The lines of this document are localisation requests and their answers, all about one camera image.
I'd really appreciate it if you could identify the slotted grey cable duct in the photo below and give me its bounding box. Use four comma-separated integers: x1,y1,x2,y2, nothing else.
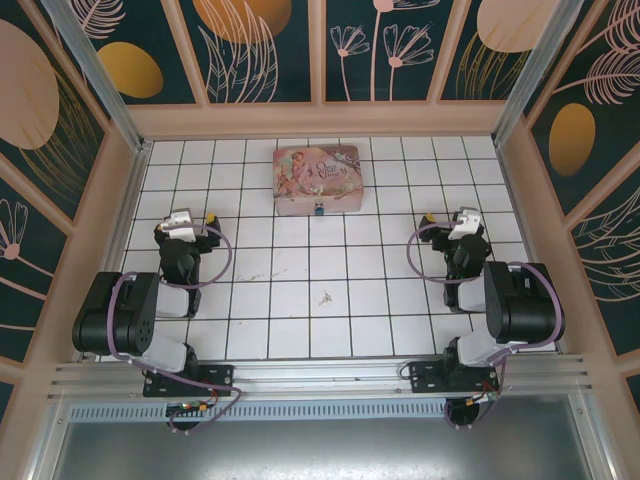
67,401,589,422

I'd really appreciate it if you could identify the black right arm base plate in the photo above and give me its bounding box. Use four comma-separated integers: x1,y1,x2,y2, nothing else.
408,359,501,397

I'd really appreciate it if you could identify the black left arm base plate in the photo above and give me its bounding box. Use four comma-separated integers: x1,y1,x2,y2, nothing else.
143,363,236,399

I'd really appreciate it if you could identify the pink illustrated tin box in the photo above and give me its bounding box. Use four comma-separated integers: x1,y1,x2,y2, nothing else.
272,143,366,218

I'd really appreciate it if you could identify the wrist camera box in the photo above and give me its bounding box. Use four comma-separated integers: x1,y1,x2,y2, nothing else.
448,206,481,234
166,209,197,240

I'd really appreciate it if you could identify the grey metal sheet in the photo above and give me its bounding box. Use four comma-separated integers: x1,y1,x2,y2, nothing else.
28,418,617,480

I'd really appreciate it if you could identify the aluminium mounting rail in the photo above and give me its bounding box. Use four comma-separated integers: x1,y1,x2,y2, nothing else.
47,353,594,403

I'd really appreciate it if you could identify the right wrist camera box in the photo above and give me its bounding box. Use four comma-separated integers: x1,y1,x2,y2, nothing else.
448,206,481,234

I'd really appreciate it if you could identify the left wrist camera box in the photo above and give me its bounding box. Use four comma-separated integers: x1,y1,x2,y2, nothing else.
166,209,197,240

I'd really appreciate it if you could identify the aluminium frame post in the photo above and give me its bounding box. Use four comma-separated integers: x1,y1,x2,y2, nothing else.
491,0,594,147
39,0,154,157

